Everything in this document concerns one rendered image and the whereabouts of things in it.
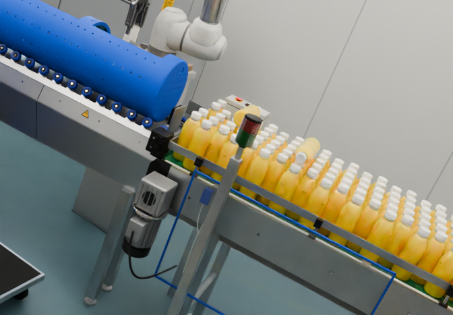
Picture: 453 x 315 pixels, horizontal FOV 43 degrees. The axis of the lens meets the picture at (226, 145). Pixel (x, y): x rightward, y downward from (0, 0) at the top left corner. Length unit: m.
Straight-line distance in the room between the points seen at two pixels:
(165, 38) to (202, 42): 0.20
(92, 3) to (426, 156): 2.90
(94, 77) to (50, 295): 1.06
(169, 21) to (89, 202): 1.13
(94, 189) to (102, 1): 1.65
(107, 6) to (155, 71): 2.17
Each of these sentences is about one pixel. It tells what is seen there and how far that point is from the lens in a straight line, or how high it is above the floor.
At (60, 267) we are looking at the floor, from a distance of 3.02.
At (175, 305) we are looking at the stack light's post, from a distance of 2.25.
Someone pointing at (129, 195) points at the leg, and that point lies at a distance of 2.50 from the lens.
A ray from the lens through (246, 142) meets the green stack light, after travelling 1.90.
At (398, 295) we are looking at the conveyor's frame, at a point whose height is 0.86.
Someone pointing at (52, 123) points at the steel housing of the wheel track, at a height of 0.76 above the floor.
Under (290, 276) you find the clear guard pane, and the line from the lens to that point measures 2.15.
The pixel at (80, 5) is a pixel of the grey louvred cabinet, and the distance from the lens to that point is 4.57.
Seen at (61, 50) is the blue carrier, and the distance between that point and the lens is 2.48.
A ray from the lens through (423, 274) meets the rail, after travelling 2.15.
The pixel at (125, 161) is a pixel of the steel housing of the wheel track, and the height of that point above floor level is 0.77.
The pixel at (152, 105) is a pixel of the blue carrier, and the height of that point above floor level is 1.05.
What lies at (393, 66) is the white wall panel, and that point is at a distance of 4.86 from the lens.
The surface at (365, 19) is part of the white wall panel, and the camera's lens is 4.90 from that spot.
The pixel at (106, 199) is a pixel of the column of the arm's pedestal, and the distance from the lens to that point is 3.30.
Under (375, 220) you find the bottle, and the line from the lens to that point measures 2.15.
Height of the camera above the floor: 1.81
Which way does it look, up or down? 20 degrees down
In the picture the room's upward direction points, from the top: 22 degrees clockwise
